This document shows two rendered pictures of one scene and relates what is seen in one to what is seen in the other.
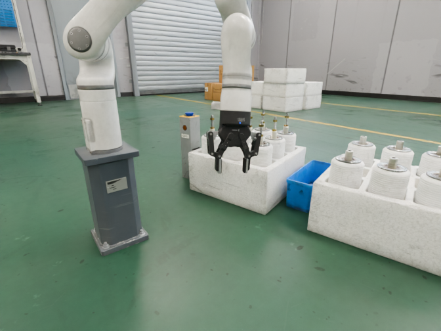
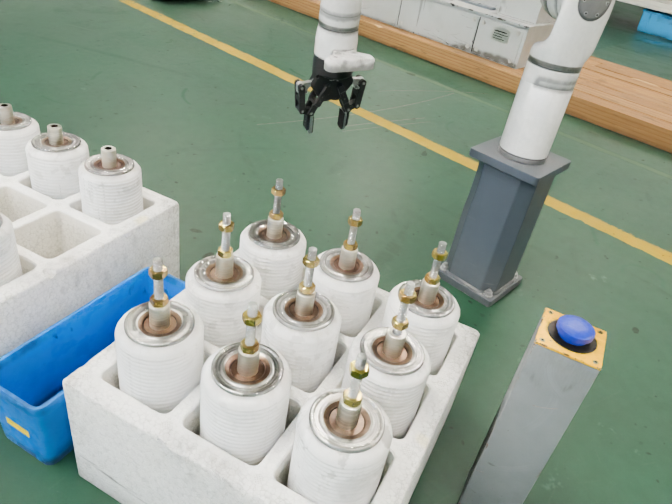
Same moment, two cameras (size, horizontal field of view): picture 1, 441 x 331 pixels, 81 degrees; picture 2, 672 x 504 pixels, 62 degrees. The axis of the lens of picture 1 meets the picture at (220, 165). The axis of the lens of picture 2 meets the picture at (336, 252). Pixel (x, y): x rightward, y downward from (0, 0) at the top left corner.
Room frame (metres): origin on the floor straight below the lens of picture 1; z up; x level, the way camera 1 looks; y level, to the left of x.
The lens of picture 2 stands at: (1.65, -0.24, 0.69)
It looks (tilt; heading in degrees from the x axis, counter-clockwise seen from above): 34 degrees down; 165
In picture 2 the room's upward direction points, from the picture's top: 10 degrees clockwise
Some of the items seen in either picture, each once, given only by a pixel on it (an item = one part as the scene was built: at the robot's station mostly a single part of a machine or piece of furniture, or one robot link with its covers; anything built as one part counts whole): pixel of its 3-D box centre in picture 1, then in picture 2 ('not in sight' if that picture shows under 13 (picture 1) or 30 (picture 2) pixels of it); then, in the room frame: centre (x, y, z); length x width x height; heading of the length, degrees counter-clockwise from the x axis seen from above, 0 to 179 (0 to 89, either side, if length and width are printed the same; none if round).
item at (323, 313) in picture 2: not in sight; (303, 310); (1.13, -0.13, 0.25); 0.08 x 0.08 x 0.01
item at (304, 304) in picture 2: not in sight; (304, 301); (1.13, -0.13, 0.26); 0.02 x 0.02 x 0.03
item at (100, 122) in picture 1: (101, 120); (536, 111); (0.73, 0.33, 0.39); 0.09 x 0.09 x 0.17; 37
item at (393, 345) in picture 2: not in sight; (394, 342); (1.21, -0.03, 0.26); 0.02 x 0.02 x 0.03
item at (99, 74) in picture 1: (92, 59); (570, 20); (0.73, 0.33, 0.54); 0.09 x 0.09 x 0.17; 4
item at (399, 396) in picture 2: not in sight; (377, 403); (1.21, -0.03, 0.16); 0.10 x 0.10 x 0.18
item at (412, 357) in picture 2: not in sight; (392, 351); (1.21, -0.03, 0.25); 0.08 x 0.08 x 0.01
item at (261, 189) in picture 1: (248, 167); (290, 399); (1.13, -0.13, 0.09); 0.39 x 0.39 x 0.18; 53
